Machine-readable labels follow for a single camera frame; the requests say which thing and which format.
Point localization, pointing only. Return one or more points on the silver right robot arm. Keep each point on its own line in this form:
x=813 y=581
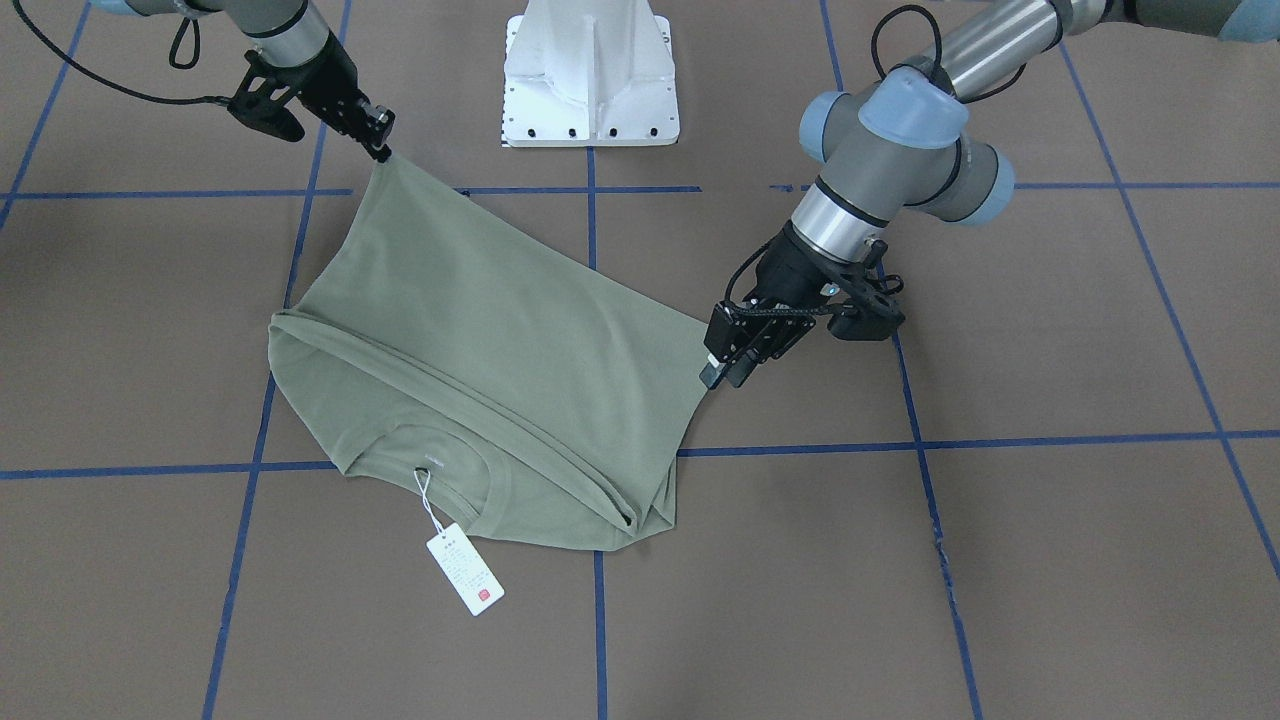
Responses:
x=295 y=55

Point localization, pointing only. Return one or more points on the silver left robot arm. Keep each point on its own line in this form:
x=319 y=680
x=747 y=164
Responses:
x=901 y=144

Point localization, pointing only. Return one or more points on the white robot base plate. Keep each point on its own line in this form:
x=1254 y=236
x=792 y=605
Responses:
x=589 y=74

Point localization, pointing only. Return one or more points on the green long-sleeve shirt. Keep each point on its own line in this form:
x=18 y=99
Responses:
x=546 y=401

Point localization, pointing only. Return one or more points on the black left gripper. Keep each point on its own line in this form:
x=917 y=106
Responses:
x=789 y=268

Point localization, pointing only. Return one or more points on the blue tape line crosswise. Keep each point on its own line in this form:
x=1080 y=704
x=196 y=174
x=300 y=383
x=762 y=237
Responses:
x=165 y=470

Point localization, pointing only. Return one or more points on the white shirt price tag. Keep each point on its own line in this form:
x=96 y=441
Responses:
x=463 y=566

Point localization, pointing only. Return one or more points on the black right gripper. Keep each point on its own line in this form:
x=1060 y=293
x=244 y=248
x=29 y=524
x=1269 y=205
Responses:
x=330 y=83

